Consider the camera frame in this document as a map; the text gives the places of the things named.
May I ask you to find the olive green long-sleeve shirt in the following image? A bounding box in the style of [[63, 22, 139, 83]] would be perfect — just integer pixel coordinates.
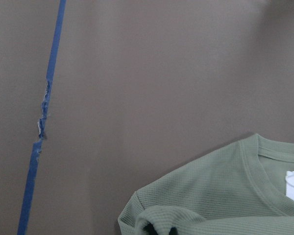
[[118, 134, 294, 235]]

